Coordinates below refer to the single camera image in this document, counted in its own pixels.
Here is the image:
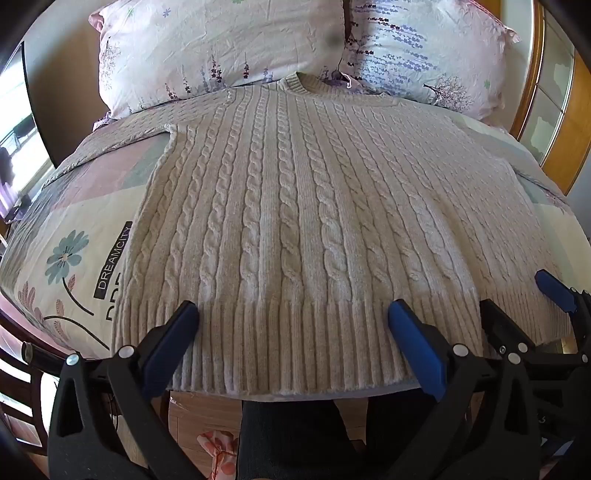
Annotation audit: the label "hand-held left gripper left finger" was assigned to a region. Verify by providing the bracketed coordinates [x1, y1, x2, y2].
[47, 300, 209, 480]

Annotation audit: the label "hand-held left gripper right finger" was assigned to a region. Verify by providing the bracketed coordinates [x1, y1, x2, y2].
[369, 298, 543, 480]

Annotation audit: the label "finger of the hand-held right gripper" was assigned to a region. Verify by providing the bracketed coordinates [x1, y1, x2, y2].
[534, 270, 591, 326]
[479, 299, 539, 357]

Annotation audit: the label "beige cable knit sweater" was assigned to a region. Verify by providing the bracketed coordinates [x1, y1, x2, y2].
[41, 72, 578, 400]

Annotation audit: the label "pink floral slipper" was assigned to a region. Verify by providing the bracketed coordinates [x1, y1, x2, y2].
[196, 429, 242, 480]

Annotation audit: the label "flower print bed quilt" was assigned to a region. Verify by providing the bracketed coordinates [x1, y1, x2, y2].
[0, 111, 591, 402]

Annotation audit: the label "person's dark pants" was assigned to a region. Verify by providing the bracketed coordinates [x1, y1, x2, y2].
[236, 393, 407, 480]

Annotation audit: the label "wooden headboard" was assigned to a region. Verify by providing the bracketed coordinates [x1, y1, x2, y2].
[508, 0, 591, 197]

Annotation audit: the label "dark flat panel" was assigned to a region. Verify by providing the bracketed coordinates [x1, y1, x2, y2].
[22, 25, 109, 171]

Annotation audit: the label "white lavender print pillow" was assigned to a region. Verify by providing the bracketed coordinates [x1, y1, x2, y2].
[339, 0, 521, 124]

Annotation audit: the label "pink floral pillow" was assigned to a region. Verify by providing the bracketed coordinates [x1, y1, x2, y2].
[89, 0, 348, 121]

